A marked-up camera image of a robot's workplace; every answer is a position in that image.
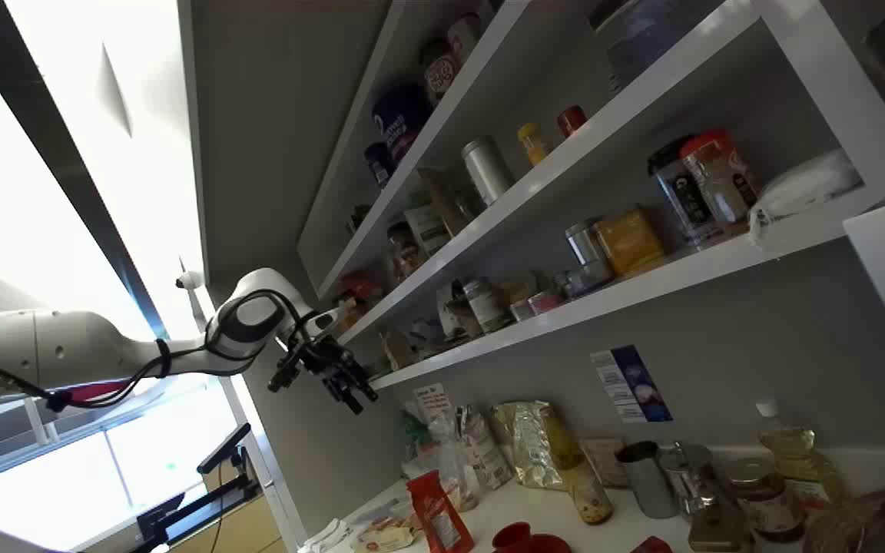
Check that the glass jar dark contents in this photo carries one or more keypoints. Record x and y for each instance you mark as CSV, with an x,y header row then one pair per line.
x,y
770,505

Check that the glass tumbler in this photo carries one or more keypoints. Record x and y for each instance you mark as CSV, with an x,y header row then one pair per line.
x,y
691,475

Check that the blue and white card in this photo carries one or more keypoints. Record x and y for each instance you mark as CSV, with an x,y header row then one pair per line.
x,y
633,384

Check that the dark window frame beam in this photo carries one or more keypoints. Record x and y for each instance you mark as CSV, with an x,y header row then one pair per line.
x,y
49,127

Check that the white labelled jar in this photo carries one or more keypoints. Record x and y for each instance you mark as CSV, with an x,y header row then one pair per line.
x,y
488,305

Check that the pink tin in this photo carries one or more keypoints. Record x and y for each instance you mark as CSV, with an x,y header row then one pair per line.
x,y
539,303

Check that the white tub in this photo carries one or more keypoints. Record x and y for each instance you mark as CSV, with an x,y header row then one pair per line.
x,y
425,226

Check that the yellow brown snack pack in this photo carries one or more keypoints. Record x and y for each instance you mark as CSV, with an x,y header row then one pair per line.
x,y
591,495

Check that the tall brown packet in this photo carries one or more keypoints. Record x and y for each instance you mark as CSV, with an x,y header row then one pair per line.
x,y
443,202

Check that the red object outside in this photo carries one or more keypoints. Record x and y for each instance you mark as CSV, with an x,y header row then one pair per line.
x,y
93,392

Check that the white wall shelf unit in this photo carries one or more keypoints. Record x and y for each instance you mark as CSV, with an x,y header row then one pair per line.
x,y
668,276

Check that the small dark blue jar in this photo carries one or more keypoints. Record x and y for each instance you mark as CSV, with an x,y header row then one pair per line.
x,y
378,165

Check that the large blue canister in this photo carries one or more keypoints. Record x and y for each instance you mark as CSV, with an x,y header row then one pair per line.
x,y
397,119

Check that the silver can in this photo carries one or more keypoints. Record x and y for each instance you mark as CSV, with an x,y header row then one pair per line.
x,y
488,170

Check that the red lidded spice jar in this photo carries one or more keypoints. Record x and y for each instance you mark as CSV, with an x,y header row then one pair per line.
x,y
720,176

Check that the small yellow jar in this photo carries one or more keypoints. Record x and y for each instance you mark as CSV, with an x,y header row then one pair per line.
x,y
532,144

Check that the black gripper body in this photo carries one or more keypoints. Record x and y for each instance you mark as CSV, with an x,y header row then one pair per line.
x,y
326,356

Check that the steel cup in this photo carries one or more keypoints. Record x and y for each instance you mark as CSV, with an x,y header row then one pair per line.
x,y
651,479

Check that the gold foil bag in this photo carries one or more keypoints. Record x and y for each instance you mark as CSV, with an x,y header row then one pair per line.
x,y
536,443

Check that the red labelled jar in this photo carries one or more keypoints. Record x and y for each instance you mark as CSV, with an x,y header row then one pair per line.
x,y
441,69

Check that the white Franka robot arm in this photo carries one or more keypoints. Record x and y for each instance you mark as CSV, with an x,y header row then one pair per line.
x,y
53,343

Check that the dark coffee jar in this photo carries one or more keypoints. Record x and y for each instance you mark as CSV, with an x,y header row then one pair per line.
x,y
681,199

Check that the white patterned bag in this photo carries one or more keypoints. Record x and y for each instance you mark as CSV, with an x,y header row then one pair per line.
x,y
457,450

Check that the dark packet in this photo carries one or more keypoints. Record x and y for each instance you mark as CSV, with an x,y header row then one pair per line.
x,y
720,520

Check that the orange foil snack pack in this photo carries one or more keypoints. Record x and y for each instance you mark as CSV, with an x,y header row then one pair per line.
x,y
437,512

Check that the small red jar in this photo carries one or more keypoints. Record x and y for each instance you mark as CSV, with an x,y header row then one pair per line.
x,y
574,122

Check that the red plastic dish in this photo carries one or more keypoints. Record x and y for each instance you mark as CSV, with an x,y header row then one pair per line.
x,y
531,538

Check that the tin can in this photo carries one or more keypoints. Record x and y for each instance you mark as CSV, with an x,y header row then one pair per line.
x,y
585,256

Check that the large dark pot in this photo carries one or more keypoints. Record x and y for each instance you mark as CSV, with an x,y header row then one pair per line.
x,y
654,31

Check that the yellow box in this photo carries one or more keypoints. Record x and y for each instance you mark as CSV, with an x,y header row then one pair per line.
x,y
628,243

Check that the black stand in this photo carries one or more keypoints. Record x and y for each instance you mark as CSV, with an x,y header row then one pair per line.
x,y
208,493

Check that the clear oil bottle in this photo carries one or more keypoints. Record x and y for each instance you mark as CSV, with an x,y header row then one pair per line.
x,y
793,450

